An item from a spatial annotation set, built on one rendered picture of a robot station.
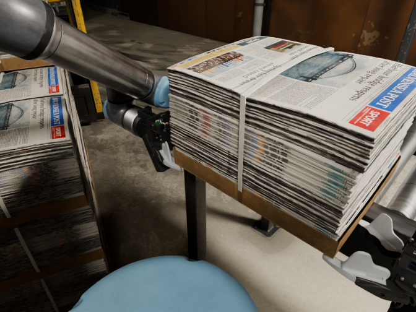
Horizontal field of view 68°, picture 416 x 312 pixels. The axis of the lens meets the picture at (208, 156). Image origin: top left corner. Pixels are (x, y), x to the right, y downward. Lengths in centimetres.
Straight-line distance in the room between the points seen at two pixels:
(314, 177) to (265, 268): 107
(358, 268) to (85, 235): 75
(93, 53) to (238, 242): 119
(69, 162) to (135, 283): 67
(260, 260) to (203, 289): 134
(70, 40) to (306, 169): 43
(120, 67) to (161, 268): 51
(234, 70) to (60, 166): 50
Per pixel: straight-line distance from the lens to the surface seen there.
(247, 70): 56
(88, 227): 99
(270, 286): 145
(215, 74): 54
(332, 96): 48
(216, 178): 61
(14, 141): 85
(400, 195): 72
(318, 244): 54
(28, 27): 54
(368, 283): 55
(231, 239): 158
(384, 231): 60
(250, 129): 49
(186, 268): 20
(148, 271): 20
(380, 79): 57
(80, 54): 60
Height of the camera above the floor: 121
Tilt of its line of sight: 34 degrees down
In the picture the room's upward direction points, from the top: straight up
